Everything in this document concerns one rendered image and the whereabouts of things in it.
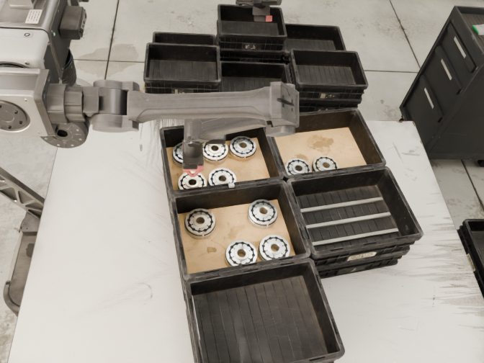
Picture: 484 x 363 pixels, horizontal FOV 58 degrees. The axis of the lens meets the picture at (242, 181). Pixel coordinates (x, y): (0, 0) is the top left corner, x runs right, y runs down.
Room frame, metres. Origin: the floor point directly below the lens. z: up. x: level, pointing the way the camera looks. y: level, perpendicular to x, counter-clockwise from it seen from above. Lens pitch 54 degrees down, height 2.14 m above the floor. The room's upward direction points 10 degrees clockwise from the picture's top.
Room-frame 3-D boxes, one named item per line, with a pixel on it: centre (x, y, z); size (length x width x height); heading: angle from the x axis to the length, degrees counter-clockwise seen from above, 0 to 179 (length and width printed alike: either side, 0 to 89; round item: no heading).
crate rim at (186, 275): (0.71, -0.01, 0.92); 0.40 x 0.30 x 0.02; 111
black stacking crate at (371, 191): (0.86, -0.39, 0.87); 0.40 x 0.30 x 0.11; 111
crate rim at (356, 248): (0.86, -0.39, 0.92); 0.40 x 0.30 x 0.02; 111
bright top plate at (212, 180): (0.93, 0.07, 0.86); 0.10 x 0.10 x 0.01
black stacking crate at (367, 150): (1.14, -0.28, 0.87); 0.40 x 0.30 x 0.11; 111
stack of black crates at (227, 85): (1.93, 0.03, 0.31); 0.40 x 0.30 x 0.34; 102
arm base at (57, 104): (0.62, 0.40, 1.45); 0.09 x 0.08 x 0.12; 12
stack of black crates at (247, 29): (2.31, 0.11, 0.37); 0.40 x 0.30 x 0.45; 102
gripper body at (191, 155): (0.89, 0.17, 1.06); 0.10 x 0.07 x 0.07; 14
